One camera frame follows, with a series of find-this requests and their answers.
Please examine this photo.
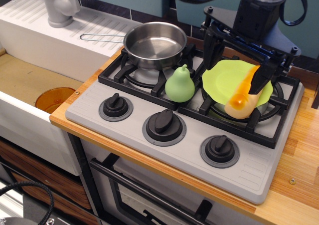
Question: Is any green toy pear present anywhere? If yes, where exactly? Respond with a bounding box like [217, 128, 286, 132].
[165, 64, 195, 103]

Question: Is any grey toy faucet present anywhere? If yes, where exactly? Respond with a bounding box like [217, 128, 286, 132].
[44, 0, 81, 28]

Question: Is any wooden drawer front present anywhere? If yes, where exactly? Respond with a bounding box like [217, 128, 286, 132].
[0, 138, 99, 225]

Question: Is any right black burner grate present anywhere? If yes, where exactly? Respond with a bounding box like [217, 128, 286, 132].
[178, 68, 304, 149]

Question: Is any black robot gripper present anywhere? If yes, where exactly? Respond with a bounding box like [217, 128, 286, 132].
[201, 0, 301, 95]

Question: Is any toy bread loaf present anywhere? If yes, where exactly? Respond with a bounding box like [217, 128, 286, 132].
[224, 65, 263, 119]

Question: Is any black burner grate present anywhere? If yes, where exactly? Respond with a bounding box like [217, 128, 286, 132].
[98, 43, 205, 110]
[178, 68, 304, 149]

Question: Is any right black stove knob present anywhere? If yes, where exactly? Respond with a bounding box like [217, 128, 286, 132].
[200, 135, 240, 169]

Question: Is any stainless steel pan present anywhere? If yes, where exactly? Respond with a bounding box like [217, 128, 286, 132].
[80, 21, 187, 71]

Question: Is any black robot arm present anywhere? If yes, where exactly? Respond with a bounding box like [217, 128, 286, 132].
[202, 0, 307, 95]

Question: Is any left black stove knob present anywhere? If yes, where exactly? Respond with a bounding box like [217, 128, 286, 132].
[98, 93, 134, 122]

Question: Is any middle black stove knob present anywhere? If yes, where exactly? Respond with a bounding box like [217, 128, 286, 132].
[142, 109, 187, 147]

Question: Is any grey toy stove top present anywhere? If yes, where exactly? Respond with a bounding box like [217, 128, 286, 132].
[65, 52, 304, 204]

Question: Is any white toy sink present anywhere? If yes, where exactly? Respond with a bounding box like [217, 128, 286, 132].
[0, 0, 137, 176]

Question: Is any left black burner grate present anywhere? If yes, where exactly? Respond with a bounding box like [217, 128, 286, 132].
[98, 43, 205, 110]

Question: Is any oven door with handle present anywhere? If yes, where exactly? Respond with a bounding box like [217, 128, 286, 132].
[89, 154, 252, 225]

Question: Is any lime green plate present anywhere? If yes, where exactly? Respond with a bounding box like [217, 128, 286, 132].
[202, 60, 273, 106]

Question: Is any black stove knob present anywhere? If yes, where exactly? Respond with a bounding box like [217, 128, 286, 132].
[98, 93, 134, 122]
[200, 135, 240, 169]
[142, 109, 187, 147]

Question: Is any black cable lower left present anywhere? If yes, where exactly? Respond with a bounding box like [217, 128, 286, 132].
[0, 181, 55, 225]

